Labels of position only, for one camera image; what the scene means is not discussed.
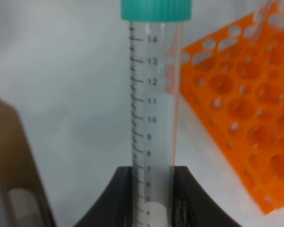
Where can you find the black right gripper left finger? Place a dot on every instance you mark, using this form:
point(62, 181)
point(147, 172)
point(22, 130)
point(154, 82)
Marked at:
point(114, 208)

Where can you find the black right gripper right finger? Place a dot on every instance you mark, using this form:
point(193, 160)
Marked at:
point(193, 207)

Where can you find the test tube with teal cap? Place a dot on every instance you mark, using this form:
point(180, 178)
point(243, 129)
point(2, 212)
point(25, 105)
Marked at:
point(156, 35)

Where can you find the orange test tube rack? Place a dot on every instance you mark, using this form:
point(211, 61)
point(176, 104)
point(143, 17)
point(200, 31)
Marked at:
point(236, 88)

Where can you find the back row tube far right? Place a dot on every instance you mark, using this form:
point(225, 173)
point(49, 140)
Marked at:
point(253, 32)

